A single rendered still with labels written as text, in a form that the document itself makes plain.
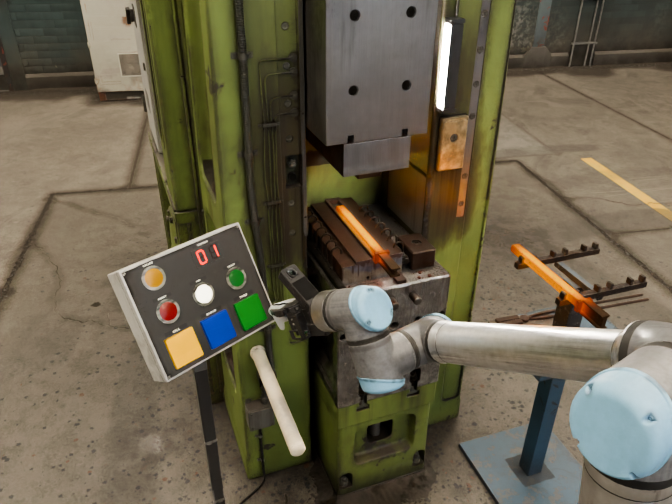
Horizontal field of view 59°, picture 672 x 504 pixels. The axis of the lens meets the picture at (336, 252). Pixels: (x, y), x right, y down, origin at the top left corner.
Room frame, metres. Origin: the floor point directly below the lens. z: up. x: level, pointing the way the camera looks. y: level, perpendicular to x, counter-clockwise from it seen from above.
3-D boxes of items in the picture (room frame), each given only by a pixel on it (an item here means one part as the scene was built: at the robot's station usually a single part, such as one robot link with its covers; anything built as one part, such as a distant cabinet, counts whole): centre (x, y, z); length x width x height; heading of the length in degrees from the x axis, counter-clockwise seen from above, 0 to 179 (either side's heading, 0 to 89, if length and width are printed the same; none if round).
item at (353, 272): (1.74, -0.04, 0.96); 0.42 x 0.20 x 0.09; 21
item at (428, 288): (1.76, -0.08, 0.69); 0.56 x 0.38 x 0.45; 21
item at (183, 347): (1.10, 0.36, 1.01); 0.07 x 0.05 x 0.07; 136
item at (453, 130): (1.77, -0.36, 1.27); 0.09 x 0.02 x 0.17; 111
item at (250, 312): (1.24, 0.22, 1.01); 0.07 x 0.05 x 0.07; 136
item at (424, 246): (1.66, -0.26, 0.95); 0.12 x 0.08 x 0.06; 21
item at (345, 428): (1.76, -0.08, 0.23); 0.55 x 0.37 x 0.47; 21
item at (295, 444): (1.33, 0.18, 0.62); 0.44 x 0.05 x 0.05; 21
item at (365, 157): (1.74, -0.04, 1.32); 0.42 x 0.20 x 0.10; 21
